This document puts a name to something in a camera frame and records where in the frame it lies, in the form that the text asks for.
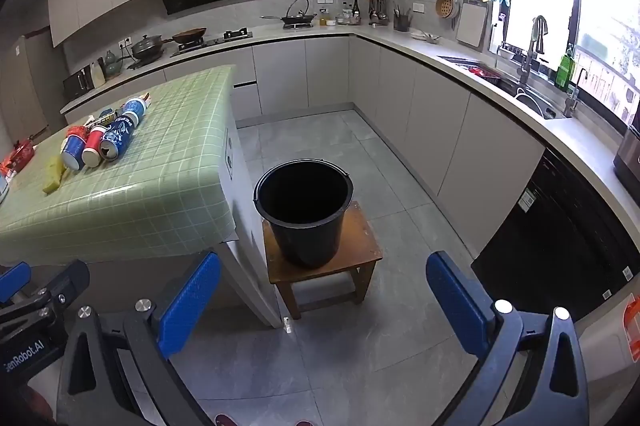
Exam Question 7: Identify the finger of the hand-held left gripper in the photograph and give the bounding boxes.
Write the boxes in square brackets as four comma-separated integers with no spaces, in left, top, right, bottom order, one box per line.
[0,262,32,305]
[27,259,92,332]

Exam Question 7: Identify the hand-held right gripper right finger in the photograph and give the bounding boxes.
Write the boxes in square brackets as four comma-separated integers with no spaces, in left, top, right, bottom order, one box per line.
[426,251,591,426]

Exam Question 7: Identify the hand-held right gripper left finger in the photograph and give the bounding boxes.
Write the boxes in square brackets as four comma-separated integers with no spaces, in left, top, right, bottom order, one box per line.
[56,250,222,426]

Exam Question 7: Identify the yellow snack packet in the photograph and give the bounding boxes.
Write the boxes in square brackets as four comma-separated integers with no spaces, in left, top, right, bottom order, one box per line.
[42,155,68,195]

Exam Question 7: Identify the black plastic bucket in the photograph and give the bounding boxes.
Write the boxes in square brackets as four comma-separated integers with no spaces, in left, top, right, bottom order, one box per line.
[252,159,354,269]

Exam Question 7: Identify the red drink can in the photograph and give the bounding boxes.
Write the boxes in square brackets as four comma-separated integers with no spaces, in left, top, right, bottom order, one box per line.
[81,126,107,168]

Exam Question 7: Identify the blue drink can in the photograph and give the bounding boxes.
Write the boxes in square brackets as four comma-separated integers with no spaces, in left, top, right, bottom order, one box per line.
[98,115,136,162]

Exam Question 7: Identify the blue white paper cup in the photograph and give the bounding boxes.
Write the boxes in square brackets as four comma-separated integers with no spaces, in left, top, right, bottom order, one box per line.
[120,96,148,127]

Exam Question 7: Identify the white kitchen island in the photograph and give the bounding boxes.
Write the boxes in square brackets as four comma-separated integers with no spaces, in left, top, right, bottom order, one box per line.
[90,78,281,329]

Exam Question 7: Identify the brown wooden stool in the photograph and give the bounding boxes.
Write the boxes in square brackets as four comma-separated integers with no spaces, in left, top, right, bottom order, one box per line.
[262,201,384,320]

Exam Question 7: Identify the black built-in dishwasher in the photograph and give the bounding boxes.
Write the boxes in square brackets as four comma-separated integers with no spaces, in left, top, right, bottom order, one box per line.
[471,147,640,322]

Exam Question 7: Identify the red snack packet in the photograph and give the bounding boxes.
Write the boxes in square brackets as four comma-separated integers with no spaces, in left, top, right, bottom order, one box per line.
[0,138,38,179]

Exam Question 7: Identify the green checked tablecloth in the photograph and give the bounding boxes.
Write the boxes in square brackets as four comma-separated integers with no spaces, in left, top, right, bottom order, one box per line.
[0,65,241,265]

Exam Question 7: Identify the beige refrigerator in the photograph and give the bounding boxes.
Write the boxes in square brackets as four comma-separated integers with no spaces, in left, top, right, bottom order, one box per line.
[0,28,66,147]

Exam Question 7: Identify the black countertop oven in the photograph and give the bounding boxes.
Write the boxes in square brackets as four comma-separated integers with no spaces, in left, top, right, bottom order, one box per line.
[63,68,96,102]

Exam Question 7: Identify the grey lower cabinets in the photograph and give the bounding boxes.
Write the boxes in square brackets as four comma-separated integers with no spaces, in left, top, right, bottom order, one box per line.
[60,35,546,257]

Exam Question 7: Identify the steel kitchen sink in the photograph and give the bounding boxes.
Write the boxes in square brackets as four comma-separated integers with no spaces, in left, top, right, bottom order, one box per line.
[500,76,571,121]

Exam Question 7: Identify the dark countertop appliance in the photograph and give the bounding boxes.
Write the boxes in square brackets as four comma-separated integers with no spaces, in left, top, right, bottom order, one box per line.
[613,126,640,189]

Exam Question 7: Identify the black induction cooker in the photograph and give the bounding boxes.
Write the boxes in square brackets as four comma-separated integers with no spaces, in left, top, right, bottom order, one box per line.
[126,56,166,71]

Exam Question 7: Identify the small steel faucet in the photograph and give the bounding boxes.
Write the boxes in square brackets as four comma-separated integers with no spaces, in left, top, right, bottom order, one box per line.
[564,67,588,117]

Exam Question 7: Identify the grey pot with lid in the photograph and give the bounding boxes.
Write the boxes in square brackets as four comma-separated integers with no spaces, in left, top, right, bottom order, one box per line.
[131,34,173,59]

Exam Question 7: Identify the steel kitchen faucet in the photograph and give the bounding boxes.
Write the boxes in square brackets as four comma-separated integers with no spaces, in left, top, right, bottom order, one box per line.
[517,15,549,88]

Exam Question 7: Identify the green bottle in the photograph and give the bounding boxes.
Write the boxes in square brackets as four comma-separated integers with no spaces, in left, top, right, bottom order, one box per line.
[556,54,576,90]

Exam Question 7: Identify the brown frying pan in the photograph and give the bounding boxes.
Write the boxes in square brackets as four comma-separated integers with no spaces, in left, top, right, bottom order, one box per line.
[172,27,207,45]

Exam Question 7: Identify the black gas stove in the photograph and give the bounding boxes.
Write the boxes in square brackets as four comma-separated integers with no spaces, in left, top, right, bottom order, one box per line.
[170,28,253,58]

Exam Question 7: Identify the white cutting board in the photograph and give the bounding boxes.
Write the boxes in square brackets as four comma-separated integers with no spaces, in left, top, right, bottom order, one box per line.
[455,0,490,53]

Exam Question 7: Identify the black utensil holder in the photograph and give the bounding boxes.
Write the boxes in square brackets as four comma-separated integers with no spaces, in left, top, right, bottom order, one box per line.
[393,2,413,33]

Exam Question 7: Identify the black wok with lid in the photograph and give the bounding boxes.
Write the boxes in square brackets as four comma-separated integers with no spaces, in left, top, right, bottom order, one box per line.
[260,0,319,29]

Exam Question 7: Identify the hanging utensil rack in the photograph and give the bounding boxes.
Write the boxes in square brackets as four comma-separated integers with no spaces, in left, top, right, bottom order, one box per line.
[366,0,388,27]

